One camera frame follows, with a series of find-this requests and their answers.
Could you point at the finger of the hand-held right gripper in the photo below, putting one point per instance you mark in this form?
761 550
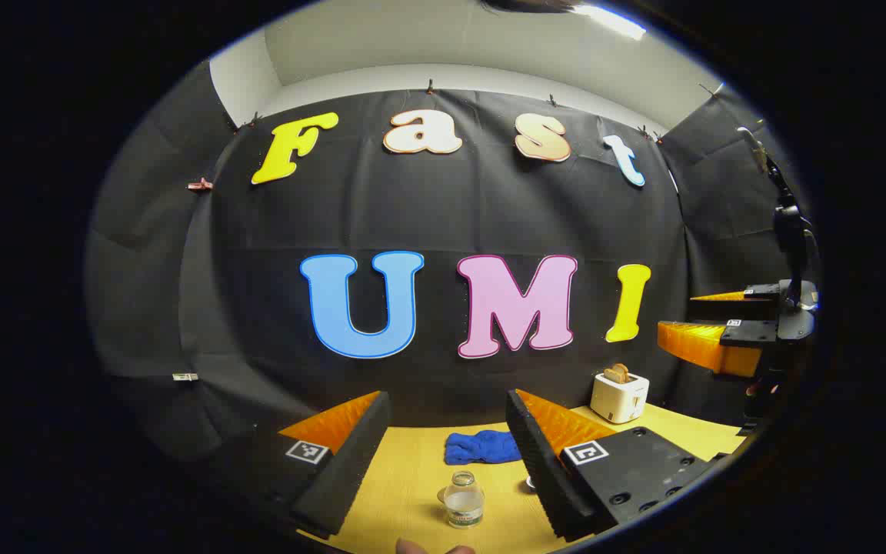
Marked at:
751 333
727 308

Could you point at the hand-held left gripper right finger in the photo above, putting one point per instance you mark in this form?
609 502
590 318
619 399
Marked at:
543 469

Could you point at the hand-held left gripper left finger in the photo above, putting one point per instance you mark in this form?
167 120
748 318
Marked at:
351 469

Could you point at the clear plastic water bottle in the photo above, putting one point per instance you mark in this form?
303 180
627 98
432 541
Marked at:
464 504

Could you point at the blue towel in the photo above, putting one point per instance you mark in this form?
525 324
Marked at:
481 448

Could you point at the white toaster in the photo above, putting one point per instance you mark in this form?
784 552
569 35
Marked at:
618 400

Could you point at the toast slice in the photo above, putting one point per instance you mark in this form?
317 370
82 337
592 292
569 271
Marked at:
611 376
621 372

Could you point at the small white cloth clip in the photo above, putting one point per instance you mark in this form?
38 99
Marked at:
185 377

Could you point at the black backdrop cloth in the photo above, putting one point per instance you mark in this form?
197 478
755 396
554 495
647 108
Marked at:
443 208

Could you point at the small red cloth clip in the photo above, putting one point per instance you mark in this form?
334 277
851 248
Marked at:
199 185

